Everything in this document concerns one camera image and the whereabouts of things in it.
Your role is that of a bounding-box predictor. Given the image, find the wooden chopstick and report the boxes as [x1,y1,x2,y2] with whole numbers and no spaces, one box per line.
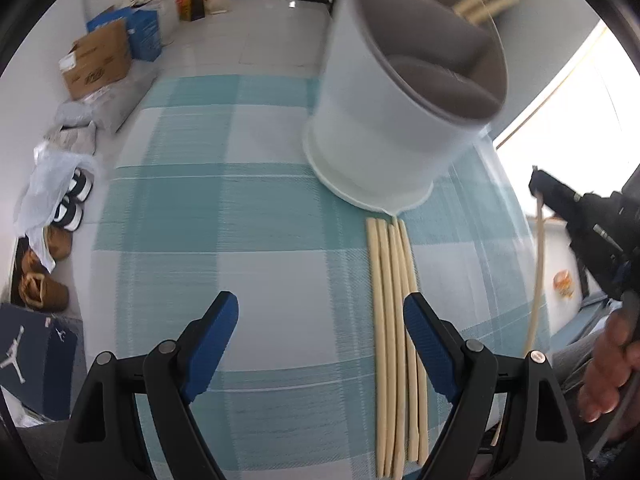
[366,218,387,479]

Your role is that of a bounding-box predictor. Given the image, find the person's right hand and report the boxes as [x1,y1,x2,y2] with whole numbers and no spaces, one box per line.
[578,309,639,422]

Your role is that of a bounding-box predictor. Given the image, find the dark blue shoe box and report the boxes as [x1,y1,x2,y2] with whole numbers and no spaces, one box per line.
[0,304,77,420]

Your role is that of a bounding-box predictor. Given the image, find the brown slipper near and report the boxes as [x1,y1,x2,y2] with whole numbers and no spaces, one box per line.
[18,272,70,312]

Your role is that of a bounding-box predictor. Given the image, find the brown slipper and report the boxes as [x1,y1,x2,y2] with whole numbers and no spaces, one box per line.
[21,226,73,274]
[18,272,70,312]

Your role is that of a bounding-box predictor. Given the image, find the brown slipper far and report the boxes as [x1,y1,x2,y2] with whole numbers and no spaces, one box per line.
[21,226,73,274]

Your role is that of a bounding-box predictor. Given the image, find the black white sneakers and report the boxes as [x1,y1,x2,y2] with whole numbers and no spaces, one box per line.
[51,168,93,232]

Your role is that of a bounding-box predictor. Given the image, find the grey utensil holder cup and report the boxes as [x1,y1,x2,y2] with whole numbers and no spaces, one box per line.
[303,0,508,216]

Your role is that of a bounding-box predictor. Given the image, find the teal checked tablecloth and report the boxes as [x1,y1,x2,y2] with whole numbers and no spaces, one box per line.
[89,74,551,480]

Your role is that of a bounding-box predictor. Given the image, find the white plastic bag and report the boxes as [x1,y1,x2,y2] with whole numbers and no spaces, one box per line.
[13,141,103,272]

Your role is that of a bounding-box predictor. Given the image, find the grey plastic parcel bag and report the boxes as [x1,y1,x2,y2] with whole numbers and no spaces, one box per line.
[54,61,158,136]

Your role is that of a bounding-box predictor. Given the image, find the brown cardboard box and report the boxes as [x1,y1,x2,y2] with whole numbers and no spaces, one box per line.
[58,18,132,101]

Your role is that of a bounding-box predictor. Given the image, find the blue cardboard box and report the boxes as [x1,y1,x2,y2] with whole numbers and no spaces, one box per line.
[87,6,162,62]

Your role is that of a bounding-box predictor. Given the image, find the red yellow shopping bag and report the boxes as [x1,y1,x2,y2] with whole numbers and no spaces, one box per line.
[177,0,208,22]

